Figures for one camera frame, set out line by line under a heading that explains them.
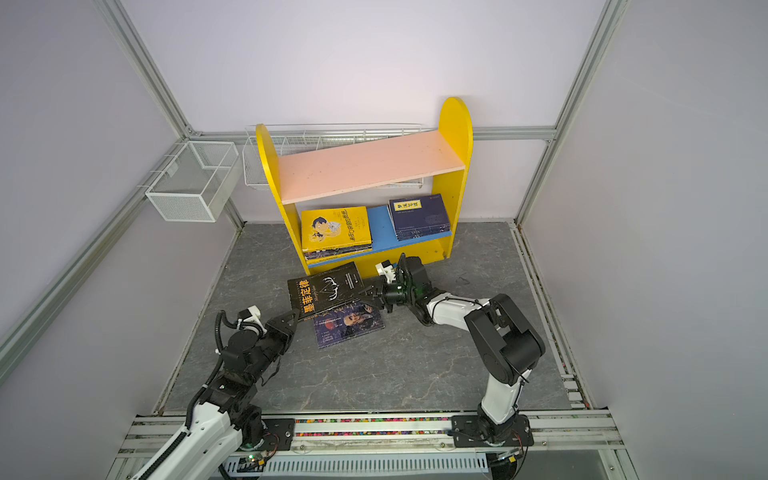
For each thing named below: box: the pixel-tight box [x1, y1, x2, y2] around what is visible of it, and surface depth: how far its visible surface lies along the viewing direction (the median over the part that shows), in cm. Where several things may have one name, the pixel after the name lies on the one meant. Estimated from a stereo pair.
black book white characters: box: [304, 244, 373, 260], surface depth 92 cm
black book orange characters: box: [287, 262, 364, 321], surface depth 86 cm
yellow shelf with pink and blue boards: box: [256, 97, 474, 278], surface depth 92 cm
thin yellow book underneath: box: [301, 206, 373, 253], surface depth 93 cm
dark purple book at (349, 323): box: [313, 302, 385, 349], surface depth 93 cm
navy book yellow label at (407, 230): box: [393, 222, 450, 241], surface depth 98 cm
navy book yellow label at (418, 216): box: [387, 193, 451, 241], surface depth 100 cm
